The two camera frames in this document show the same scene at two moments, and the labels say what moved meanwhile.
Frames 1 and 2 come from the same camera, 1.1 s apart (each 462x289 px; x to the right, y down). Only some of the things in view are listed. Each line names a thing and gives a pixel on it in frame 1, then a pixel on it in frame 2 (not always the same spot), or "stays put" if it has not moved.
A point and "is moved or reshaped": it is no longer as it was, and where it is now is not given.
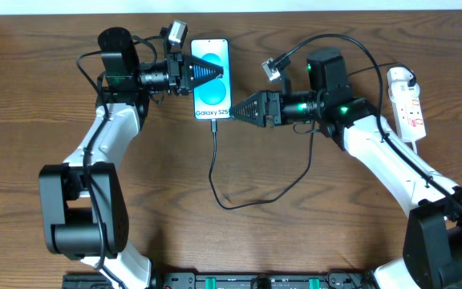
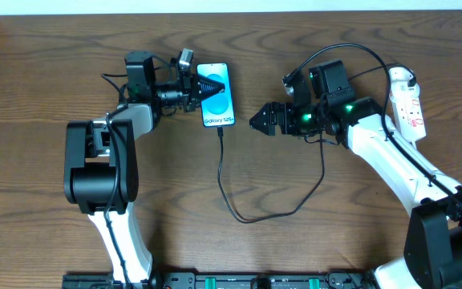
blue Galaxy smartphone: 212,99 is moved or reshaped
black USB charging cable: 310,159 → 300,205
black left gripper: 178,73 → 193,91
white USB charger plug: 398,74 stays put
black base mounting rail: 261,280 stays put
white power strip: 405,99 stays put
